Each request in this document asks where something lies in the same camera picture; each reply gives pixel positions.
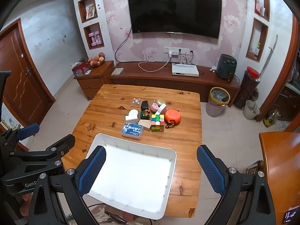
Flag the blue card box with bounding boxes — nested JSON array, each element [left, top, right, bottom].
[[121, 123, 143, 140]]

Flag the white power adapter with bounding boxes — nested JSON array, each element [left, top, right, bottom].
[[125, 115, 139, 124]]

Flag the beige wooden block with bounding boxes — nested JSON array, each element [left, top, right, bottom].
[[138, 119, 152, 131]]

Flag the green gold perfume bottle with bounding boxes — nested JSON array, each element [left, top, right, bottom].
[[140, 109, 151, 120]]

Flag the rubiks cube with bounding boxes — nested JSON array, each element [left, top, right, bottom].
[[151, 114, 165, 132]]

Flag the white pink tape dispenser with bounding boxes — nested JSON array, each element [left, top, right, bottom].
[[156, 103, 167, 115]]

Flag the orange round tape measure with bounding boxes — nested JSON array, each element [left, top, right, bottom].
[[164, 109, 182, 128]]

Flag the brown wooden door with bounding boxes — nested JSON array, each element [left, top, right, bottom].
[[1, 19, 55, 127]]

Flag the white plastic tray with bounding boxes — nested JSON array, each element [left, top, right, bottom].
[[88, 133, 176, 220]]

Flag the white vivo earbuds case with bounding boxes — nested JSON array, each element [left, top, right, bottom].
[[128, 109, 139, 116]]

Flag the red tissue box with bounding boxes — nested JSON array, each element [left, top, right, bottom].
[[71, 61, 89, 77]]

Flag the clear sticker box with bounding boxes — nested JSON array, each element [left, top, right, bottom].
[[130, 98, 143, 107]]

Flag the white bucket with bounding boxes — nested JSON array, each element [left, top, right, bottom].
[[243, 100, 260, 120]]

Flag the fruit bowl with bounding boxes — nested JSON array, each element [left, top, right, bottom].
[[87, 52, 105, 68]]

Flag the black power adapter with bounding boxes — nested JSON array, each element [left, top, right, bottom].
[[141, 100, 149, 111]]

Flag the pink round container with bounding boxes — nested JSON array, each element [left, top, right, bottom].
[[150, 101, 159, 113]]

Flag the yellow-rimmed trash bin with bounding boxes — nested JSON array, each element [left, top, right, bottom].
[[206, 87, 230, 117]]

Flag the wooden coffee table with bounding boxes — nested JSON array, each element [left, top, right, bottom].
[[63, 84, 202, 220]]

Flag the gold compact mirror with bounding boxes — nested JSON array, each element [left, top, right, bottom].
[[156, 99, 166, 106]]

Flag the pink dumbbells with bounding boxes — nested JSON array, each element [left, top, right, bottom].
[[88, 31, 102, 47]]

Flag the dark cylinder red lid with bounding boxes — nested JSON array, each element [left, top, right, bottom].
[[233, 67, 260, 110]]

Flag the dark green air fryer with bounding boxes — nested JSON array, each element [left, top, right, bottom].
[[217, 54, 237, 81]]

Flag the white set-top box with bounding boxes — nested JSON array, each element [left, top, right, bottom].
[[171, 64, 199, 77]]

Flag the white power strip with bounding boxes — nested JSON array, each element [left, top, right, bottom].
[[164, 47, 190, 55]]

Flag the white charging cable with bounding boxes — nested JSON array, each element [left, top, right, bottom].
[[137, 53, 173, 73]]

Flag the black wall television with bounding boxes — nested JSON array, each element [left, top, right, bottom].
[[128, 0, 222, 39]]

